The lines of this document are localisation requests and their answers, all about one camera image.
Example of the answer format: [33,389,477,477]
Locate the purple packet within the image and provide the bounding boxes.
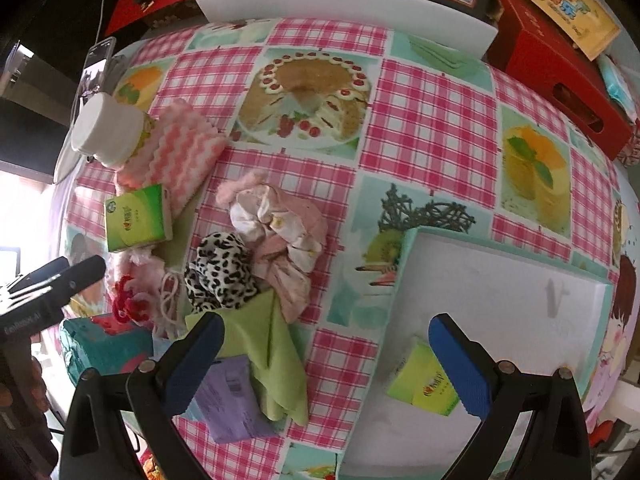
[182,355,278,443]

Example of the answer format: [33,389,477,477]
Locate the pink baby clothes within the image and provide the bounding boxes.
[216,170,329,325]

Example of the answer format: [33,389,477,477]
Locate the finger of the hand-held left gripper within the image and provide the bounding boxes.
[37,255,107,306]
[17,256,71,286]

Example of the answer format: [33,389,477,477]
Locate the pink checked printed tablecloth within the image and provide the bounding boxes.
[52,16,640,480]

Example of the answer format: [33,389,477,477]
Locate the light blue packet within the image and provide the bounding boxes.
[595,52,640,126]

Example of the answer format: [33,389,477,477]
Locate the pink white wavy towel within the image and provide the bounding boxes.
[115,100,228,211]

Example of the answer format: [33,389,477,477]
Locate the dark floral box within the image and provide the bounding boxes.
[145,0,211,31]

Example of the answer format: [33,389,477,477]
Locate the teal packet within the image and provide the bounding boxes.
[60,312,156,391]

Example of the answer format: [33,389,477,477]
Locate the white foam tray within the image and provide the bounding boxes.
[345,226,613,480]

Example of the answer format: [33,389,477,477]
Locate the green cloth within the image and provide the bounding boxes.
[185,290,310,426]

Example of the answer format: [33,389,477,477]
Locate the black cabinet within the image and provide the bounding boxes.
[0,40,81,176]

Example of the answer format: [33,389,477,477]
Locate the leopard print scrunchie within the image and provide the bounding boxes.
[184,232,258,311]

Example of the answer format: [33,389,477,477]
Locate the red yarn flower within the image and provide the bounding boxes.
[111,275,151,326]

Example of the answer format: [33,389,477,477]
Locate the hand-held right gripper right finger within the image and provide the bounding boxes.
[428,313,606,480]

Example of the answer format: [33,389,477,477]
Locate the green tissue pack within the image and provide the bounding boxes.
[104,183,174,253]
[386,342,461,417]

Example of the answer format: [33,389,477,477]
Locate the white bottle with green label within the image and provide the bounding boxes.
[70,92,156,168]

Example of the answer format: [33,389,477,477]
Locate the red box with handle hole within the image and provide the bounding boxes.
[485,0,633,161]

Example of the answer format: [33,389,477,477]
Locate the yellow gift box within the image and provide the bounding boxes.
[507,0,621,61]

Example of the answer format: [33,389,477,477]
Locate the white foam board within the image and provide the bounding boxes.
[196,0,499,58]

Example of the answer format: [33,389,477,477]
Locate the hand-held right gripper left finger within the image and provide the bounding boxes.
[59,311,226,480]

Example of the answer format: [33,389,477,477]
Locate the smartphone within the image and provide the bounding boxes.
[75,36,117,111]

